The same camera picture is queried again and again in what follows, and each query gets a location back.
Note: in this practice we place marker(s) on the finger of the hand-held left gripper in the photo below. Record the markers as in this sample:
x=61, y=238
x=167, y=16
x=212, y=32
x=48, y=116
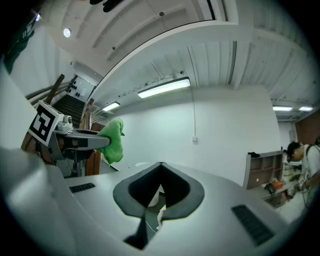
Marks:
x=97, y=141

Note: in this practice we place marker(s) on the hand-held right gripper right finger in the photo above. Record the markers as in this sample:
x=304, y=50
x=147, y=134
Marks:
x=220, y=200

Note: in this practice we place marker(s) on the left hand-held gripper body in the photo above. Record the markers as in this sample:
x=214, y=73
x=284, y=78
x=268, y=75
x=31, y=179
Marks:
x=41, y=122

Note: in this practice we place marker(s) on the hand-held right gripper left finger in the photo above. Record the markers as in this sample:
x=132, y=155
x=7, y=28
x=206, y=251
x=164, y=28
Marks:
x=100, y=200

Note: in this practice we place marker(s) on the green wiping cloth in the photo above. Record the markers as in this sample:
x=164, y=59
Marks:
x=113, y=142

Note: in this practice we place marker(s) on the person's left forearm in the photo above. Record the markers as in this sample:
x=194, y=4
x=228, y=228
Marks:
x=27, y=144

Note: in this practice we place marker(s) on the black wristband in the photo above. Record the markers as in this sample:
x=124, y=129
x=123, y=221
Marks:
x=38, y=148

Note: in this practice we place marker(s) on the dark staircase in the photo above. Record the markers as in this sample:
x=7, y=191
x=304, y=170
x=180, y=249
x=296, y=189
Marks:
x=71, y=108

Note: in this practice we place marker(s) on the short ceiling light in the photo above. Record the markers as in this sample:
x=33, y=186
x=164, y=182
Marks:
x=110, y=106

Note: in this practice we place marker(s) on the white board with black knobs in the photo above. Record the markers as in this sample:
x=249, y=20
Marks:
x=81, y=87

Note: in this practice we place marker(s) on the white cubby shelf unit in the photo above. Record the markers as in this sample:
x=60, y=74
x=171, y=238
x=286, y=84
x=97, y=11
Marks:
x=265, y=167

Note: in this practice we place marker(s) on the black cloth bundle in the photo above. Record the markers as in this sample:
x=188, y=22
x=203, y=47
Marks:
x=253, y=154

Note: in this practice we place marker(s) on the orange black power tool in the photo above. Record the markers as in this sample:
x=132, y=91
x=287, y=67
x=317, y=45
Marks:
x=275, y=186

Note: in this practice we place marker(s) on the person's green shirt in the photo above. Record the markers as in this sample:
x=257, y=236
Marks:
x=17, y=47

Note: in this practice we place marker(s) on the long ceiling light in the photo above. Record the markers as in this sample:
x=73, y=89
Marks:
x=163, y=87

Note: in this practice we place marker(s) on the round ceiling lamp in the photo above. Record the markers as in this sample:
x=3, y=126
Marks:
x=67, y=32

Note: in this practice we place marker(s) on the ceiling light panel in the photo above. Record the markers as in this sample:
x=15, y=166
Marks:
x=282, y=108
x=305, y=109

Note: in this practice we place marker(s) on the white gripper-mounted camera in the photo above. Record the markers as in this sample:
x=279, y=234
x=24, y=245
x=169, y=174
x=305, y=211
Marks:
x=67, y=121

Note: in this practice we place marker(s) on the white wall socket box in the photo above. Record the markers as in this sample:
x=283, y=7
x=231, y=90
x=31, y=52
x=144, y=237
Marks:
x=195, y=138

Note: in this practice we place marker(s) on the white wall conduit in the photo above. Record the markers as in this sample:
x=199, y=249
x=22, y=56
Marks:
x=193, y=112

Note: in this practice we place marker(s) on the black head-worn camera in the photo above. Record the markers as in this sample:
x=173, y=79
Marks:
x=110, y=5

